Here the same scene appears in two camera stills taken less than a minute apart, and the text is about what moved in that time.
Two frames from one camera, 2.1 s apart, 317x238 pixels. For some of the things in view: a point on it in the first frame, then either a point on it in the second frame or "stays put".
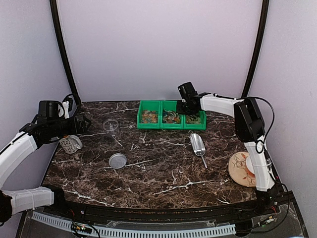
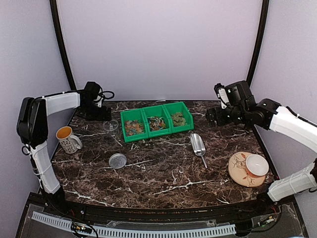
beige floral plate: [238, 170] stays put
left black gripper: [82, 129] to [102, 117]
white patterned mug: [71, 144] stays put
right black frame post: [265, 6] stays put
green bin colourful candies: [149, 114] to [134, 125]
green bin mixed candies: [170, 119] to [157, 120]
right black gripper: [179, 110] to [220, 120]
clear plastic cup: [112, 126] stays put
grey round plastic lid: [117, 160] stays put
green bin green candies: [198, 121] to [180, 118]
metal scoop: [198, 146] stays put
